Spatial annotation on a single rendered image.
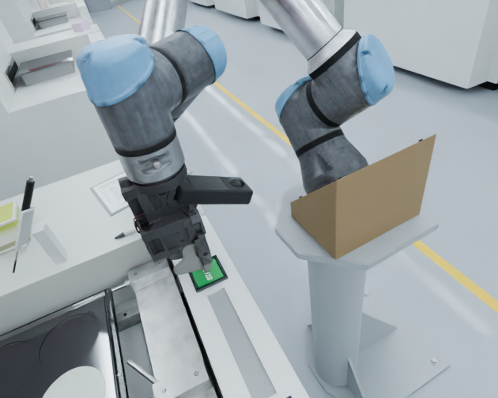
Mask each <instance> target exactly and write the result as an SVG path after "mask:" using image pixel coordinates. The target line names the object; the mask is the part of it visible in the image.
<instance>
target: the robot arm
mask: <svg viewBox="0 0 498 398"><path fill-rule="evenodd" d="M187 1H189V0H145V3H144V7H143V11H142V15H141V23H140V28H139V32H138V35H136V34H126V35H120V36H112V37H109V38H106V39H102V40H98V41H96V42H94V43H90V44H89V45H87V46H85V47H83V48H82V49H81V50H80V51H79V52H78V54H77V58H76V63H77V67H78V69H79V72H80V76H81V79H82V81H83V83H84V86H85V89H86V91H87V96H88V98H89V100H90V102H91V103H92V104H93V105H94V107H95V108H96V112H97V114H98V115H99V117H100V120H101V122H102V124H103V126H104V128H105V130H106V132H107V134H108V137H109V139H110V141H111V143H112V145H113V147H114V149H115V153H116V155H117V156H118V158H119V161H120V163H121V165H122V167H123V170H124V171H125V173H126V176H125V177H122V178H119V179H118V182H119V186H120V190H121V194H122V196H123V198H124V200H125V202H127V203H128V205H129V206H130V209H131V211H132V213H133V214H134V220H135V221H134V226H135V229H136V231H137V233H139V234H141V238H142V241H143V242H144V243H145V245H146V248H147V250H148V251H149V253H150V255H151V257H152V259H153V261H154V262H155V261H159V260H160V259H163V258H165V257H169V258H170V259H171V260H179V259H182V260H181V261H180V262H179V263H178V264H177V265H176V266H175V267H174V268H173V272H174V273H175V274H176V275H182V274H185V273H189V272H194V271H197V270H204V272H205V273H207V272H209V270H210V268H211V265H212V263H213V260H212V256H211V253H210V249H209V245H208V243H207V241H206V237H205V234H206V229H205V227H204V224H203V222H202V218H201V216H200V214H199V211H198V210H197V206H198V205H248V204H249V203H250V202H251V198H252V195H253V190H252V189H251V188H250V187H249V186H248V184H247V183H246V182H245V181H244V180H243V179H242V178H240V177H224V176H207V175H188V174H187V168H186V164H185V162H184V161H185V158H184V154H183V150H182V148H181V145H180V143H179V138H178V135H177V132H176V129H175V125H174V123H175V122H176V121H177V120H178V118H179V117H180V116H181V115H182V114H183V113H184V111H185V110H186V109H187V108H188V107H189V106H190V105H191V104H192V103H193V101H194V100H195V99H196V98H197V96H198V95H199V94H200V93H201V92H202V90H203V89H205V88H206V87H207V86H208V85H212V84H213V83H215V82H216V80H217V78H218V77H220V76H221V75H222V73H223V72H224V71H225V68H226V65H227V53H226V50H225V47H224V44H223V42H222V40H221V39H220V37H219V35H218V34H217V33H216V32H215V31H213V30H212V29H211V28H208V27H206V26H205V25H201V24H195V25H192V26H190V27H188V28H184V27H185V20H186V14H187ZM259 1H260V3H261V4H262V5H263V6H264V8H265V9H266V10H267V12H268V13H269V14H270V16H271V17H272V18H273V19H274V20H275V21H276V22H277V24H278V25H279V26H280V27H281V29H282V30H283V31H284V33H285V34H286V35H287V37H289V38H290V40H291V41H292V42H293V44H294V45H295V46H296V47H297V49H298V50H299V51H300V53H301V54H302V55H303V56H304V57H305V58H306V59H307V63H308V66H307V74H308V75H309V76H306V77H302V78H300V79H299V80H297V81H296V82H295V83H294V84H291V85H290V86H288V87H287V88H286V89H285V90H284V91H283V92H282V93H281V94H280V95H279V97H278V98H277V101H276V103H275V111H276V113H277V116H278V121H279V122H280V124H281V125H282V127H283V129H284V131H285V133H286V135H287V137H288V139H289V142H290V144H291V146H292V148H293V150H294V152H295V153H296V156H297V158H298V160H299V162H300V170H301V176H302V182H303V188H304V190H305V192H306V194H309V193H311V192H313V191H316V190H318V189H320V188H322V187H324V186H326V185H328V184H330V183H332V182H335V181H337V180H338V178H340V177H345V176H347V175H350V174H352V173H353V172H355V171H359V170H360V169H362V168H364V167H366V166H368V162H367V160H366V159H365V157H364V156H362V154H361V153H360V152H359V151H358V150H357V149H356V148H355V147H354V146H353V145H352V144H351V143H350V142H349V141H348V140H347V139H346V137H345V135H344V133H343V131H342V129H341V127H340V125H342V124H343V123H345V122H347V121H349V120H350V119H351V118H353V117H355V116H356V115H358V114H359V113H361V112H362V111H365V110H366V109H368V108H369V107H371V106H375V105H376V104H377V103H378V102H379V101H380V100H381V99H383V98H384V97H386V96H388V95H389V94H390V93H391V91H392V89H393V87H394V80H395V78H394V67H393V65H392V62H391V60H390V56H389V54H388V53H387V50H386V48H385V47H384V45H383V44H382V43H381V41H380V40H379V39H377V38H376V36H374V35H372V34H368V35H365V36H363V37H361V36H360V34H359V33H358V31H357V30H356V29H345V28H343V27H342V26H341V25H340V23H339V22H338V20H337V19H336V18H335V16H334V15H333V14H332V13H331V11H330V10H329V9H328V7H327V6H326V5H325V3H324V2H323V0H259ZM137 227H138V229H139V231H138V229H137Z"/></svg>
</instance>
